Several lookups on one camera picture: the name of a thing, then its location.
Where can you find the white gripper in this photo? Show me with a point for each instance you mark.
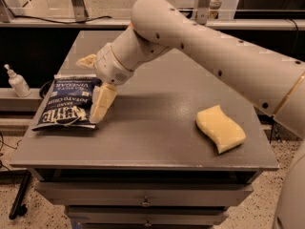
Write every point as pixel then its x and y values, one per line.
pixel 110 65

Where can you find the blue potato chip bag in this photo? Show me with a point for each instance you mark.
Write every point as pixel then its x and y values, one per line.
pixel 69 104

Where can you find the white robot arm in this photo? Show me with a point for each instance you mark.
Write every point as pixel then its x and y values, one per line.
pixel 273 82

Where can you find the white pump bottle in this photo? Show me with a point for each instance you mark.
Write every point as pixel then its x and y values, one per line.
pixel 17 82

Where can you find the grey drawer cabinet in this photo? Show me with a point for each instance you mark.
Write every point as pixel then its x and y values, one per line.
pixel 147 165

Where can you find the black stand leg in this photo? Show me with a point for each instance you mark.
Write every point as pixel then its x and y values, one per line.
pixel 18 208

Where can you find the yellow wavy sponge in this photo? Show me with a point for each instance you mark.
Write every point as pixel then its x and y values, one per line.
pixel 222 130

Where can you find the metal frame post left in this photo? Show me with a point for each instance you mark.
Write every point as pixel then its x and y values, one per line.
pixel 79 10

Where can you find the metal frame post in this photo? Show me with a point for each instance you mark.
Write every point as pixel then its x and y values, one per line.
pixel 79 10
pixel 201 8

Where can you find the metal frame post right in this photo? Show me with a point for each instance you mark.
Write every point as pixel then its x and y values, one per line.
pixel 201 8

